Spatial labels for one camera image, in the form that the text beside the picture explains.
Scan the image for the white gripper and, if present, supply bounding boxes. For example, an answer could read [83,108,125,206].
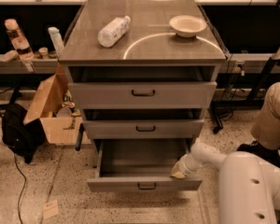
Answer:
[171,154,198,179]

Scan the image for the grey bottom drawer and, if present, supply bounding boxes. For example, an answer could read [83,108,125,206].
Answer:
[88,139,202,192]

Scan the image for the grey drawer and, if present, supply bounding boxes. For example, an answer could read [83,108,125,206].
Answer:
[69,82,217,109]
[84,119,203,139]
[88,139,202,192]

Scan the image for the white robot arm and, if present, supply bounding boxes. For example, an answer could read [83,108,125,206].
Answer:
[171,141,280,224]

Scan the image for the grey middle drawer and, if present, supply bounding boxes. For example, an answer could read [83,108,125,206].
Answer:
[84,119,203,139]

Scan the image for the grey top drawer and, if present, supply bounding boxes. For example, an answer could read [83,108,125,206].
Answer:
[69,82,217,109]

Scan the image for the grey drawer cabinet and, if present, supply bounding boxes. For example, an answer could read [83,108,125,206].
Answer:
[58,0,227,142]

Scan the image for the open cardboard box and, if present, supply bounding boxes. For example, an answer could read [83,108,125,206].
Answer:
[23,63,82,146]

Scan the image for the black shoe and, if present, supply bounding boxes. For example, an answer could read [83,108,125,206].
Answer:
[237,141,280,168]

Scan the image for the person leg khaki trousers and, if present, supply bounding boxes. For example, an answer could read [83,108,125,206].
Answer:
[251,82,280,150]

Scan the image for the paper tag on floor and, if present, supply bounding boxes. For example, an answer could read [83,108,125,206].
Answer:
[43,200,59,219]

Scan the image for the white paper bowl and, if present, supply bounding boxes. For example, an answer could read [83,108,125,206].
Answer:
[169,15,206,38]

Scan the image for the clear plastic water bottle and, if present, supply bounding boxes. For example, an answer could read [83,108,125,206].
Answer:
[98,16,131,48]

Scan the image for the black backpack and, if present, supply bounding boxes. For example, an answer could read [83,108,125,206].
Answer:
[0,104,46,163]

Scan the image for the white tube bottle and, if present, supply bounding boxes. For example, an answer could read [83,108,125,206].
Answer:
[48,27,64,57]

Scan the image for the tall labelled bottle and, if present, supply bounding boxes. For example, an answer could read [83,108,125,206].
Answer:
[5,19,34,61]

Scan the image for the pale sponge on shelf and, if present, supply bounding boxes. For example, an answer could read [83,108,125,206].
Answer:
[3,50,18,63]

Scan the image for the black floor cable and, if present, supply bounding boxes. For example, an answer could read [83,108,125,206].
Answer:
[13,152,28,224]

